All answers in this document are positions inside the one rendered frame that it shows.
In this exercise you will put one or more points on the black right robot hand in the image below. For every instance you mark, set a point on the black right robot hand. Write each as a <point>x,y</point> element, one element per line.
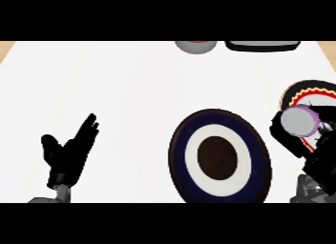
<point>326,168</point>

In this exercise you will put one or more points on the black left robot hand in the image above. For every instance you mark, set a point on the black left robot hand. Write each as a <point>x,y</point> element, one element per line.
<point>69,152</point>

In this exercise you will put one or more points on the purple-rimmed silver can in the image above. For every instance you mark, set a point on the purple-rimmed silver can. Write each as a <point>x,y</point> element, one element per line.
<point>300,120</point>

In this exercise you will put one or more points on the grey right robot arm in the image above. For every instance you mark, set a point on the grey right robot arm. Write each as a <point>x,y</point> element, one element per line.
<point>315,192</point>

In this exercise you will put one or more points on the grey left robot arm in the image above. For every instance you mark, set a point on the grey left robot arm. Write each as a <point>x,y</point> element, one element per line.
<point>54,195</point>

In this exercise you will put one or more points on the navy and white round plate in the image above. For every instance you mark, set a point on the navy and white round plate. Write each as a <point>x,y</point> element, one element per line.
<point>220,156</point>

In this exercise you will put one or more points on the black red yellow patterned plate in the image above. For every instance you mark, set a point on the black red yellow patterned plate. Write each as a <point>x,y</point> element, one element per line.
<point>317,95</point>

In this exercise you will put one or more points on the grey bowl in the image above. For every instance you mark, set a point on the grey bowl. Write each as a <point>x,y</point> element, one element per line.
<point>196,47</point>

